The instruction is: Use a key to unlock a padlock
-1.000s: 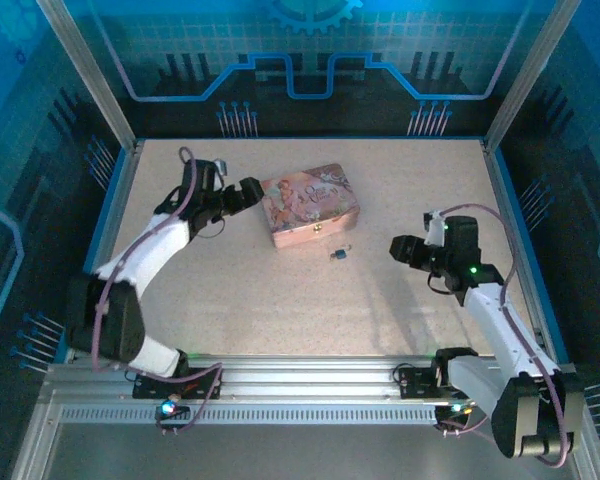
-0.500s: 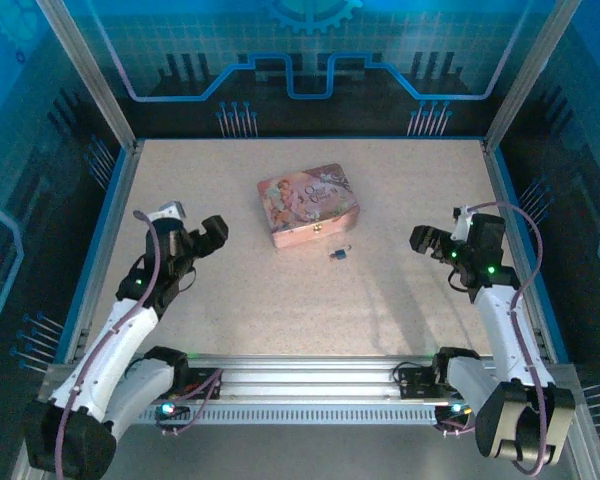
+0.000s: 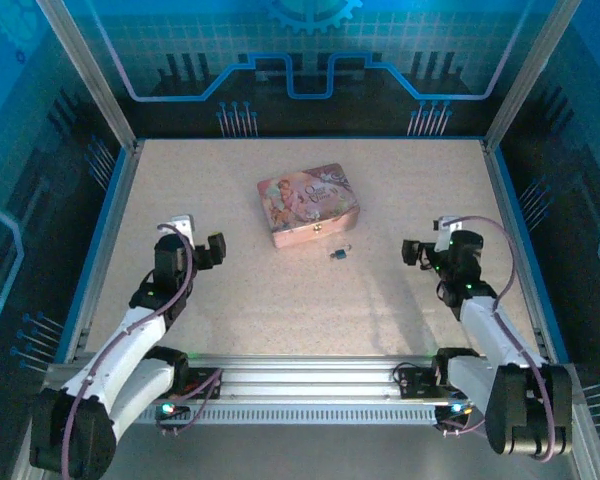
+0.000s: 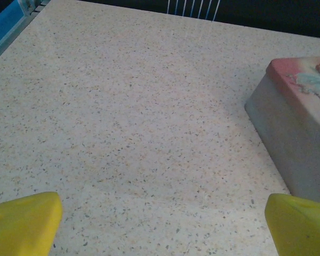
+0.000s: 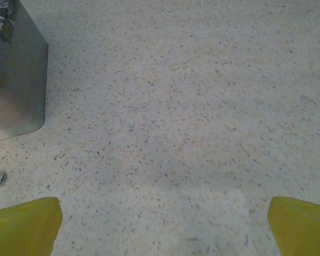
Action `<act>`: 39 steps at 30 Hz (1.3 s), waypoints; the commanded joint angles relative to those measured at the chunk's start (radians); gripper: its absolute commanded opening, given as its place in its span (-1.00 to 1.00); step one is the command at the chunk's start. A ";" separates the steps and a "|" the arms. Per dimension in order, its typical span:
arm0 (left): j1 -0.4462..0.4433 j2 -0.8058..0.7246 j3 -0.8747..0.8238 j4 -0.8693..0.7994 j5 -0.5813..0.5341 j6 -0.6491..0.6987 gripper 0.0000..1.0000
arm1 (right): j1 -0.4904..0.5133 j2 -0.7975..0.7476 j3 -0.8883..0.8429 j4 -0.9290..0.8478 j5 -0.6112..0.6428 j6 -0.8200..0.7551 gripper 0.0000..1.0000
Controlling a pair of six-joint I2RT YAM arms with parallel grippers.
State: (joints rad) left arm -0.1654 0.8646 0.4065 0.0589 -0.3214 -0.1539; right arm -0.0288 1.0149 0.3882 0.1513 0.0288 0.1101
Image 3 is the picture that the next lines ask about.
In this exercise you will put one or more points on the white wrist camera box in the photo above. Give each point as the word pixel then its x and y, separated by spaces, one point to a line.
pixel 184 224
pixel 447 222

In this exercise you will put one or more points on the small LED circuit board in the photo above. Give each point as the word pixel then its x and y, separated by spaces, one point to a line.
pixel 169 409
pixel 455 410

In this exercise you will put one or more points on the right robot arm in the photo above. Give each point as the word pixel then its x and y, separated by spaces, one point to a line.
pixel 505 340

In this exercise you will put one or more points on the aluminium side rail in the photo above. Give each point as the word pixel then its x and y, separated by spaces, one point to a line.
pixel 107 250
pixel 505 200

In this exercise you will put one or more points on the grey metal panel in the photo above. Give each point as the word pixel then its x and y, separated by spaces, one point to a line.
pixel 300 455

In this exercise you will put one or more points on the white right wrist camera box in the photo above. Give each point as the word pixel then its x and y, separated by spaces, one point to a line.
pixel 447 222

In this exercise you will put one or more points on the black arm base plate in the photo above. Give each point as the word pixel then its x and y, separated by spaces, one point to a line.
pixel 202 376
pixel 415 382

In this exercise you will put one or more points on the small teal padlock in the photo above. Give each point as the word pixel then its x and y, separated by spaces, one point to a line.
pixel 337 255

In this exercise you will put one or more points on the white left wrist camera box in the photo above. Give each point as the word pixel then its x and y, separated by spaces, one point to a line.
pixel 184 224

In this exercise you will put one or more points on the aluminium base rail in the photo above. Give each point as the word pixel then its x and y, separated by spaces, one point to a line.
pixel 305 380

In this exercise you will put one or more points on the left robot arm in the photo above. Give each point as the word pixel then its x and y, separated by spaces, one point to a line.
pixel 110 370

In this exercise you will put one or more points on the pink illustrated tin box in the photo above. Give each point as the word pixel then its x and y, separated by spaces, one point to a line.
pixel 305 200

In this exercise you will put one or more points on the aluminium frame post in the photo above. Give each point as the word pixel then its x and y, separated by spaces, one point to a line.
pixel 92 75
pixel 529 75

